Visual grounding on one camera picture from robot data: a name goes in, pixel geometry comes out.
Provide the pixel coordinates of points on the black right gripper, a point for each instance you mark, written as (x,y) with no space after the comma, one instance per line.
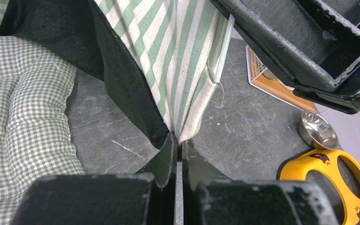
(315,42)

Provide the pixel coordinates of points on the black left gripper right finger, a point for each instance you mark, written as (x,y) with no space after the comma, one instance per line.
(212,198)

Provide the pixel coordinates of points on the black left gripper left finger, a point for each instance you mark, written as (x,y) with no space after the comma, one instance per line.
(146,197)

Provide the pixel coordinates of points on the green striped pet tent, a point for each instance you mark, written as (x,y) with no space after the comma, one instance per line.
(159,59)

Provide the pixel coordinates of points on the yellow pet bowl holder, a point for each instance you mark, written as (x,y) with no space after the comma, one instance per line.
(326,162)

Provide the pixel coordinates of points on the green checked pet cushion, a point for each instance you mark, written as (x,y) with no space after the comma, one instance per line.
(35,137)

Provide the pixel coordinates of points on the steel bowl near shelf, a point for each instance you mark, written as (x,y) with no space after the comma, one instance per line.
(316,131)

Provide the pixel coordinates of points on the white wire wooden shelf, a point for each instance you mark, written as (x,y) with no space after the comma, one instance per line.
(261,78)

